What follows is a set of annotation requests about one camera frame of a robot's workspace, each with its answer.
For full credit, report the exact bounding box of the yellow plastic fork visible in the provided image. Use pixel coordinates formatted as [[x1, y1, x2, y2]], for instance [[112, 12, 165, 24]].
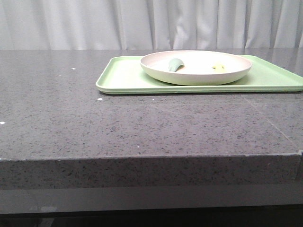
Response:
[[212, 62, 224, 71]]

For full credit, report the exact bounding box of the light green serving tray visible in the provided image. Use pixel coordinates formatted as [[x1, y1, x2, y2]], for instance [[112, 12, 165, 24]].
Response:
[[96, 55, 303, 95]]

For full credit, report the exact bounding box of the light green spoon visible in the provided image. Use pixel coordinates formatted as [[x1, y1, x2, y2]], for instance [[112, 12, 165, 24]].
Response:
[[168, 58, 184, 72]]

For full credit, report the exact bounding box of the white pleated curtain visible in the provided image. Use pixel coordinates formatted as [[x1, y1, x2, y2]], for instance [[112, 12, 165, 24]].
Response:
[[0, 0, 303, 50]]

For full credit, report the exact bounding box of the white round plate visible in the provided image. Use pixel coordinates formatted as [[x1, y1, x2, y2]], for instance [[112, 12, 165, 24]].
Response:
[[141, 50, 252, 86]]

